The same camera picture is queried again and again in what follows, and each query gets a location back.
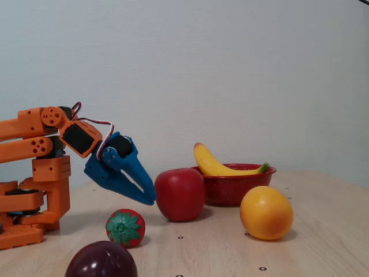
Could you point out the red speckled bowl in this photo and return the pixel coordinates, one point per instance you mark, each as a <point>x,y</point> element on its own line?
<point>239,187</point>

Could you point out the yellow toy banana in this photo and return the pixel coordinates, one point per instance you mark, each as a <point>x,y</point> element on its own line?
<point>210,166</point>

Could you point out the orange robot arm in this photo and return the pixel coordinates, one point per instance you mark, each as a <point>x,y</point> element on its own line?
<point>26,147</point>

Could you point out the red toy apple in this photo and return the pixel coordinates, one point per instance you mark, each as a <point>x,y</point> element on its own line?
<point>178,194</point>

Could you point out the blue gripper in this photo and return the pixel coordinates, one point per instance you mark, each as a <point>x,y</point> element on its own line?
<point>101,174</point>

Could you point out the dark purple toy plum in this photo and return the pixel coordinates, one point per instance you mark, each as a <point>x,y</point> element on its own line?
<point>101,261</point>

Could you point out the orange toy peach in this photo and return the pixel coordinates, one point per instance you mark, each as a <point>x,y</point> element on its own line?
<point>266,213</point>

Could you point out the red toy strawberry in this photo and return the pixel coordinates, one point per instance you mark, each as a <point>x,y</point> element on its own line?
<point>125,228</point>

